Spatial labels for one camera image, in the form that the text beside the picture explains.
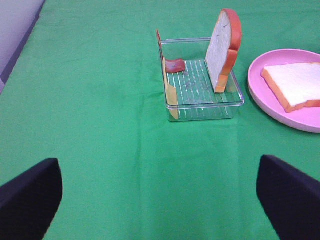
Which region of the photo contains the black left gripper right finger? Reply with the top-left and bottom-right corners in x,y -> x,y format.
256,155 -> 320,240

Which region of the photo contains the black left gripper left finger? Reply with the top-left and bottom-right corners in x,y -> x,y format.
0,158 -> 63,240

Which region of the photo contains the toast bread slice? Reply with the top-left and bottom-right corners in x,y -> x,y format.
261,62 -> 320,113
205,8 -> 242,93

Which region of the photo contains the bacon strip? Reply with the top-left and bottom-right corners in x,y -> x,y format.
155,29 -> 186,74

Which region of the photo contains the pink round plate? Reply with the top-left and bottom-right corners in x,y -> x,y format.
248,48 -> 320,133

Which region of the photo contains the green tablecloth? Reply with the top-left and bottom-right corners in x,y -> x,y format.
0,0 -> 320,240

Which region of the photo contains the clear left plastic container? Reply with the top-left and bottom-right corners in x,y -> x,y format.
161,37 -> 245,122

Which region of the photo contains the yellow cheese slice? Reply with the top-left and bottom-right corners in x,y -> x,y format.
162,57 -> 179,120

